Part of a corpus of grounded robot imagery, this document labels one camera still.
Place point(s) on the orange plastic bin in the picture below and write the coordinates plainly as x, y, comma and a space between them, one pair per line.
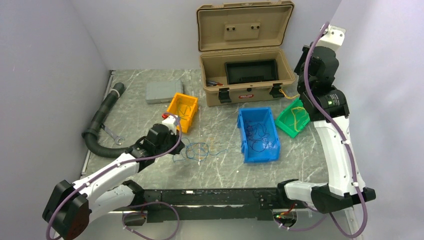
184, 106

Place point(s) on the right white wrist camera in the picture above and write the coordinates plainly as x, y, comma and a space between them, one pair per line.
332, 38

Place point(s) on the grey plastic case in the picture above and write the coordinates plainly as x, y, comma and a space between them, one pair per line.
159, 92

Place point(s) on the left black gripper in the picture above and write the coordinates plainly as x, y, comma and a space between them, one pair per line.
175, 144

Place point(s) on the green plastic bin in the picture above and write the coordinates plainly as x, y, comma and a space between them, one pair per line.
293, 119

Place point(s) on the red handled screwdriver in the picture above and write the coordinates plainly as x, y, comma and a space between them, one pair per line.
213, 83

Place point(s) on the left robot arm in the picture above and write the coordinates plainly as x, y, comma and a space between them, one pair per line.
72, 206

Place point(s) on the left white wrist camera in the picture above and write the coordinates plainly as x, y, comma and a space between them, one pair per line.
171, 122

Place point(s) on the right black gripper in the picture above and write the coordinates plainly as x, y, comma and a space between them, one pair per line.
303, 62

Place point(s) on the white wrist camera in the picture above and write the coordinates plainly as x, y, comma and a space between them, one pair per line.
171, 122
332, 38

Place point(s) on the silver wrench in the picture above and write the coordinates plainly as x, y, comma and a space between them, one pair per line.
117, 138

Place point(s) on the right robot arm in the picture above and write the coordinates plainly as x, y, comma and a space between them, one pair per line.
328, 111

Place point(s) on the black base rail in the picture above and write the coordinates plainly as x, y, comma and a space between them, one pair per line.
163, 205

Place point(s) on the black toolbox tray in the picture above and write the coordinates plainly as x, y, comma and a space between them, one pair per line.
243, 72

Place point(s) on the blue plastic bin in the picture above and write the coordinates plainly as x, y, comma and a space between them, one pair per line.
259, 137

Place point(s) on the tan plastic toolbox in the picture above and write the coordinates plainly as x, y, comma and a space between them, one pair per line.
238, 32

